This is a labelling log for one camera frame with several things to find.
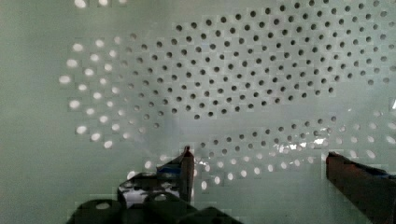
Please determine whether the mint green plastic strainer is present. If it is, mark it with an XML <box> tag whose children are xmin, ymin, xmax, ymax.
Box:
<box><xmin>1</xmin><ymin>0</ymin><xmax>395</xmax><ymax>224</ymax></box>

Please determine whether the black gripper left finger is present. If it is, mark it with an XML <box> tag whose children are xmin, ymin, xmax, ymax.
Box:
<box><xmin>117</xmin><ymin>146</ymin><xmax>194</xmax><ymax>208</ymax></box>

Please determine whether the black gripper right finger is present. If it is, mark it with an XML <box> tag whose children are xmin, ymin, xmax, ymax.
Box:
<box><xmin>326</xmin><ymin>152</ymin><xmax>396</xmax><ymax>224</ymax></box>

